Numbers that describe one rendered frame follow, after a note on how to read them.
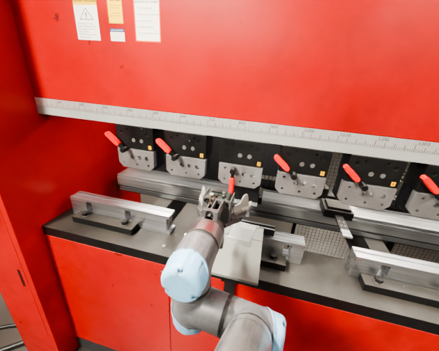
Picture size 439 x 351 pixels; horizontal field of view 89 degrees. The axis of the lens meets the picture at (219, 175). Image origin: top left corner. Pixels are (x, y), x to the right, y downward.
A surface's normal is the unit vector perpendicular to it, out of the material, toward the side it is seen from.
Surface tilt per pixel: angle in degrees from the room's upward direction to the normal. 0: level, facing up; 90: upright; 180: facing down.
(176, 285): 89
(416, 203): 90
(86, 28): 90
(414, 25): 90
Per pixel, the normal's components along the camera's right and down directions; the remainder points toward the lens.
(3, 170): 0.97, 0.16
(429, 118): -0.24, 0.37
